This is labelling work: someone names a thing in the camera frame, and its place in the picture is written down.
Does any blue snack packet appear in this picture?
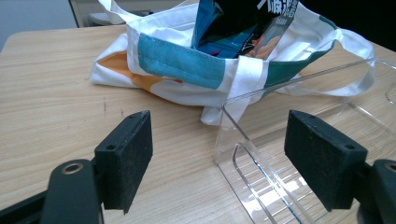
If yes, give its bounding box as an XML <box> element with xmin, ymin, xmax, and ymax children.
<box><xmin>191</xmin><ymin>0</ymin><xmax>258</xmax><ymax>60</ymax></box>

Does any white canvas tote bag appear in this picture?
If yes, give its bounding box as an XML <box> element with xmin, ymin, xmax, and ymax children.
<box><xmin>90</xmin><ymin>0</ymin><xmax>376</xmax><ymax>126</ymax></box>

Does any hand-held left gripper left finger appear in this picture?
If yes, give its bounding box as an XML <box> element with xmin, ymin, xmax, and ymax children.
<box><xmin>93</xmin><ymin>109</ymin><xmax>154</xmax><ymax>216</ymax></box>

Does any black snack packet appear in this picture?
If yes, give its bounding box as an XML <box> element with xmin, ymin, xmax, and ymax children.
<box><xmin>214</xmin><ymin>0</ymin><xmax>301</xmax><ymax>61</ymax></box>

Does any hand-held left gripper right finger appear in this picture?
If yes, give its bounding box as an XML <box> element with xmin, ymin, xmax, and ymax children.
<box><xmin>283</xmin><ymin>109</ymin><xmax>369</xmax><ymax>213</ymax></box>

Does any clear acrylic storage box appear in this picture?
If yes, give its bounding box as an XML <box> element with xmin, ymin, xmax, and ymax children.
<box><xmin>213</xmin><ymin>57</ymin><xmax>396</xmax><ymax>224</ymax></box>

